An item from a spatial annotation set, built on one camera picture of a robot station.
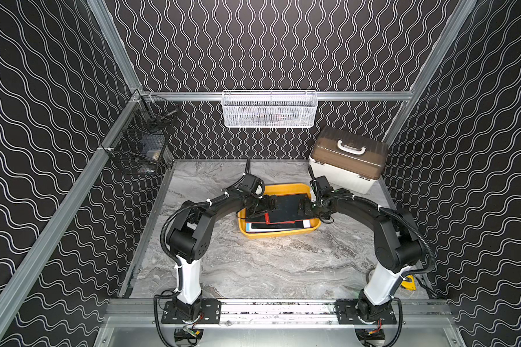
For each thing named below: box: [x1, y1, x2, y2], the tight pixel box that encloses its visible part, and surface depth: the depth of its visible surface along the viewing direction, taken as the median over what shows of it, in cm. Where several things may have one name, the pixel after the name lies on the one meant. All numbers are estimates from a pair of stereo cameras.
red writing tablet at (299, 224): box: [246, 219, 305, 230], surface depth 96 cm
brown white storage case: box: [308, 126, 389, 195], surface depth 100 cm
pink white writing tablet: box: [245, 219, 311, 233], surface depth 95 cm
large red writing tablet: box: [264, 193, 315, 225], surface depth 97 cm
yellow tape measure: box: [400, 274, 417, 291], surface depth 81 cm
